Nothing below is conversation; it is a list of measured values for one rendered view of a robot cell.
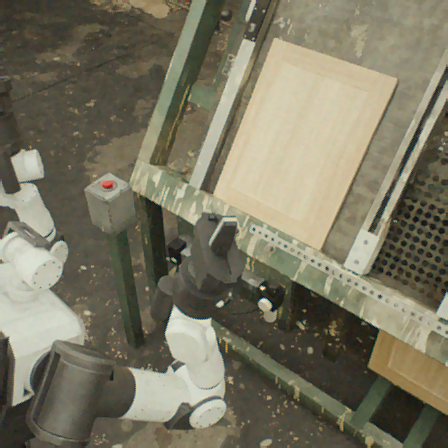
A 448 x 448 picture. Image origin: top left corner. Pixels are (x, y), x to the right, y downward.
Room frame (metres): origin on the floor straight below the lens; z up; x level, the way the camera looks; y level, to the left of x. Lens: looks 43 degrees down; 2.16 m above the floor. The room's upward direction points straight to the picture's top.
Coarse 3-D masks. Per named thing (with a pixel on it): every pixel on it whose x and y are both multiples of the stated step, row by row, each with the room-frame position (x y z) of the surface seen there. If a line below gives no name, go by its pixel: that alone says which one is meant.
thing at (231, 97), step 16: (272, 0) 1.83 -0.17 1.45; (240, 48) 1.77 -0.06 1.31; (256, 48) 1.77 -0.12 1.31; (240, 64) 1.74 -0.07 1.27; (240, 80) 1.70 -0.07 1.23; (224, 96) 1.69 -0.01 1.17; (240, 96) 1.70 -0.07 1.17; (224, 112) 1.66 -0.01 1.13; (224, 128) 1.63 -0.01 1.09; (208, 144) 1.61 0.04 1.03; (208, 160) 1.57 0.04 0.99; (192, 176) 1.56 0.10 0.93; (208, 176) 1.56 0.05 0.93
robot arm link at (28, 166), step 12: (0, 144) 0.98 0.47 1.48; (12, 144) 0.99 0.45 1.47; (0, 156) 0.95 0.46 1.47; (12, 156) 0.99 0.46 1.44; (24, 156) 1.00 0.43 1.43; (36, 156) 1.01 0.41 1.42; (0, 168) 0.94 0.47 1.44; (12, 168) 0.95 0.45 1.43; (24, 168) 0.98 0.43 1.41; (36, 168) 0.98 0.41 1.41; (0, 180) 0.96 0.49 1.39; (12, 180) 0.94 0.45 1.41; (24, 180) 0.98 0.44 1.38; (12, 192) 0.93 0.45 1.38
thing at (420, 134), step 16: (432, 80) 1.39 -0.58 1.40; (432, 96) 1.37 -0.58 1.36; (432, 112) 1.33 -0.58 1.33; (416, 128) 1.32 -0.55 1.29; (432, 128) 1.31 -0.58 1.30; (416, 144) 1.29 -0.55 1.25; (400, 160) 1.28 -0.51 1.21; (416, 160) 1.26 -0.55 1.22; (400, 176) 1.28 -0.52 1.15; (384, 192) 1.24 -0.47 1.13; (400, 192) 1.22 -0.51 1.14; (384, 208) 1.21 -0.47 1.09; (368, 224) 1.19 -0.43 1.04; (384, 224) 1.17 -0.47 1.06; (368, 240) 1.16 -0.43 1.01; (352, 256) 1.14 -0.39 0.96; (368, 256) 1.13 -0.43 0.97; (368, 272) 1.13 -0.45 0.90
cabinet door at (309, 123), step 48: (288, 48) 1.71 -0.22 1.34; (288, 96) 1.61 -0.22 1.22; (336, 96) 1.54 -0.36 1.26; (384, 96) 1.47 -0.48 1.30; (240, 144) 1.58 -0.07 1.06; (288, 144) 1.51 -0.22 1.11; (336, 144) 1.44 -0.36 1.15; (240, 192) 1.47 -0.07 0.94; (288, 192) 1.40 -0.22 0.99; (336, 192) 1.33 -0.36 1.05
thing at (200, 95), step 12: (240, 12) 1.96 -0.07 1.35; (240, 24) 1.93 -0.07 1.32; (228, 48) 1.90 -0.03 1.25; (216, 72) 1.87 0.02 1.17; (192, 84) 1.86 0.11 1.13; (216, 84) 1.83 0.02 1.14; (192, 96) 1.83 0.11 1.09; (204, 96) 1.81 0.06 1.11; (204, 108) 1.78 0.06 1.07; (432, 180) 1.29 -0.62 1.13; (420, 192) 1.28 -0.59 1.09; (432, 204) 1.24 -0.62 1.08; (444, 204) 1.23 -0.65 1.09
